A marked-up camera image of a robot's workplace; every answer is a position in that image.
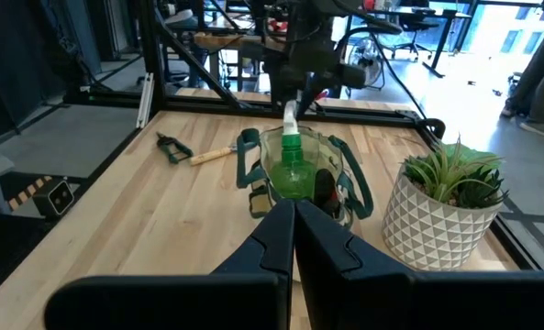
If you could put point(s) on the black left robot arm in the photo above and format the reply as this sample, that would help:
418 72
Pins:
308 18

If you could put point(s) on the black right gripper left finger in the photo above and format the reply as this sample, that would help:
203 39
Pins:
235 298

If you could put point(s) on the silver aluminium bar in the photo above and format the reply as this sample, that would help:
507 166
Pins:
145 101

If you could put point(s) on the black yellow hazard strip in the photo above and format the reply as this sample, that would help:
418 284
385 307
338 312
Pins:
28 192

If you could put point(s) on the floor fan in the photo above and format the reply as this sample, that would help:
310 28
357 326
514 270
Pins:
365 62

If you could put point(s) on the beige green-trimmed gardening bag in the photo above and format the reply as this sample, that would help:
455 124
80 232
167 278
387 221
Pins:
253 183

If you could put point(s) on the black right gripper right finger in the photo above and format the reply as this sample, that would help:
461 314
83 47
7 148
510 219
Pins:
354 298

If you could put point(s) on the person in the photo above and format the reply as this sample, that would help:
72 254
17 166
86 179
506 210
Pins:
542 69

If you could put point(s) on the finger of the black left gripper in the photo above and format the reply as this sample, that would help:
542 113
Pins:
307 103
281 97

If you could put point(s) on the black desk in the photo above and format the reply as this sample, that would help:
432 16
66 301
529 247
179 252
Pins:
441 46

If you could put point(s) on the black table-level camera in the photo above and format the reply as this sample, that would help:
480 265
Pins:
60 197

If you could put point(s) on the black office chair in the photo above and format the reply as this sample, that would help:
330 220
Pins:
414 27

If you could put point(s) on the succulent in white patterned pot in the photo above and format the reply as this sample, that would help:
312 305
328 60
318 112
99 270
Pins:
436 220

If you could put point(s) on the black aluminium table frame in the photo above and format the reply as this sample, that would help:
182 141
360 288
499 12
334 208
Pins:
154 55

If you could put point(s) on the green spray bottle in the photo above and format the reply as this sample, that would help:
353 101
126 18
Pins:
292 174

